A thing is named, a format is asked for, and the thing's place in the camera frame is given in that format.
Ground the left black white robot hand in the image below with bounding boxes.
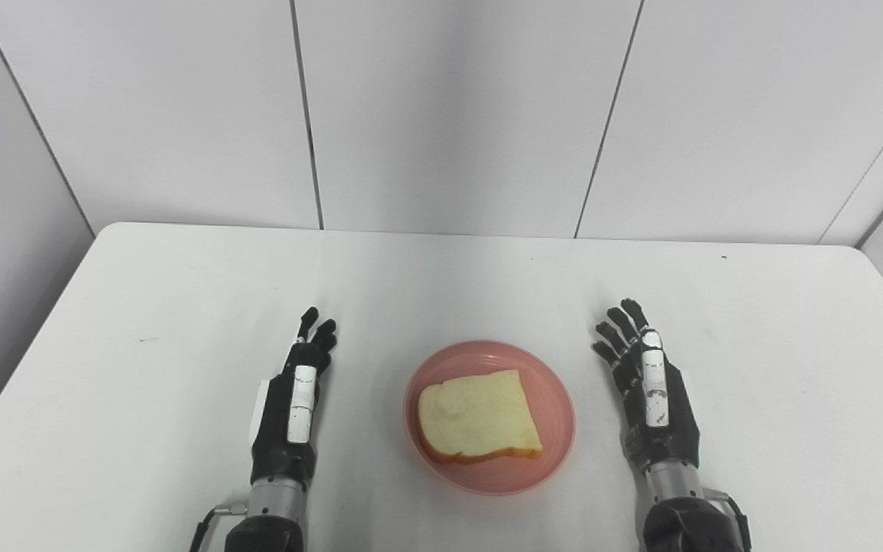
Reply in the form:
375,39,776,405
248,307,337,488

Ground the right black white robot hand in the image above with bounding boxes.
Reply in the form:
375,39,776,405
592,298,701,472

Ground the pink round plate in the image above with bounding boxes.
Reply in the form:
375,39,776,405
403,340,576,496

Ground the slice of white bread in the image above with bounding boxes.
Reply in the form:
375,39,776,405
417,369,544,465

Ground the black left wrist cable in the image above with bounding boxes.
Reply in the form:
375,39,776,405
189,505,249,552

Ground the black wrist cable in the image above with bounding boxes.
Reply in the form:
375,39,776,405
704,488,753,552
189,505,249,552

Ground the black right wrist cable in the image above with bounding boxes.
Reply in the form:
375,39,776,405
704,488,753,552

